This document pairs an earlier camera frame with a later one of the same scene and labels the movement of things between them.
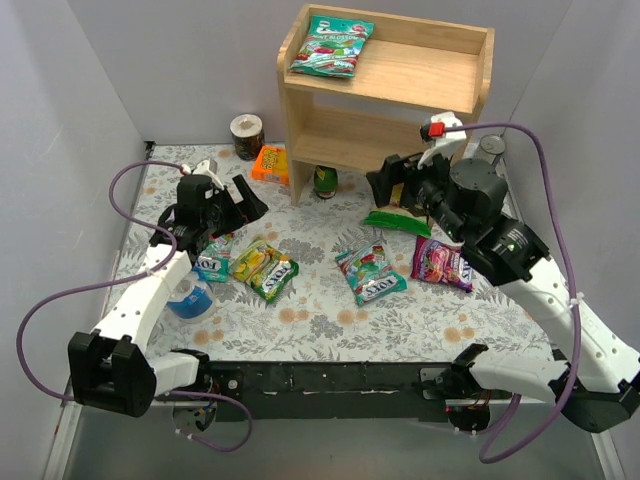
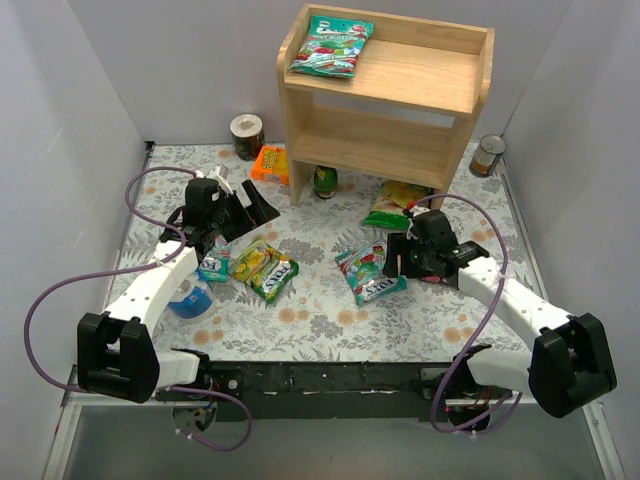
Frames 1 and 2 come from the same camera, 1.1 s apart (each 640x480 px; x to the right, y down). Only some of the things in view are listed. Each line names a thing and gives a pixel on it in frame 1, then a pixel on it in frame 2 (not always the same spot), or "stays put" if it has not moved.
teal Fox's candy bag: [332, 46] stays put
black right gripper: [400, 181] -> [396, 257]
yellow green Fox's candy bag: [263, 269] stays put
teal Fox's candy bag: [368, 273] stays put
